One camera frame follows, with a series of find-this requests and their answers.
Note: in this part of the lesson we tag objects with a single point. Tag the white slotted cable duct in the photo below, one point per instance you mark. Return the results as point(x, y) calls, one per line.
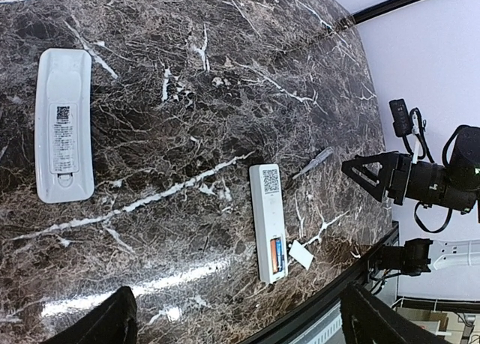
point(322, 332)

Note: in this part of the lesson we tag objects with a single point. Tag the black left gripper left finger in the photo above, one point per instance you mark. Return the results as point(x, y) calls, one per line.
point(113, 321)

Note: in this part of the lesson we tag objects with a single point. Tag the blue battery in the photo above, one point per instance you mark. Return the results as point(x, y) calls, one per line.
point(280, 254)

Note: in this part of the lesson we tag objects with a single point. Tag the black right frame post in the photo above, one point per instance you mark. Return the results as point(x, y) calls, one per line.
point(380, 9)

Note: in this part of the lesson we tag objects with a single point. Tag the white battery cover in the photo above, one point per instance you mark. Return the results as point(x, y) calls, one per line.
point(300, 254)

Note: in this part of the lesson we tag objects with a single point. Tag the white remote back side up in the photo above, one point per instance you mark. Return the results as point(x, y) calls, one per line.
point(62, 127)

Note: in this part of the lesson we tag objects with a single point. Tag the orange battery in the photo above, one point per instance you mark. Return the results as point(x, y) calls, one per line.
point(274, 256)

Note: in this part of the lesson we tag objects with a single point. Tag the white remote with buttons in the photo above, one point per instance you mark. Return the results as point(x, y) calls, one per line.
point(268, 217)

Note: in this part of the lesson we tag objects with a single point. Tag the clear handled screwdriver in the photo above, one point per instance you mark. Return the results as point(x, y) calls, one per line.
point(319, 159)

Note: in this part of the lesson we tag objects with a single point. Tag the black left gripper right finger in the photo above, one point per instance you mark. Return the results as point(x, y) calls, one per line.
point(366, 319)

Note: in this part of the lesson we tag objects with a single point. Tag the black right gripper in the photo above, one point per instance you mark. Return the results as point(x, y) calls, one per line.
point(452, 186)

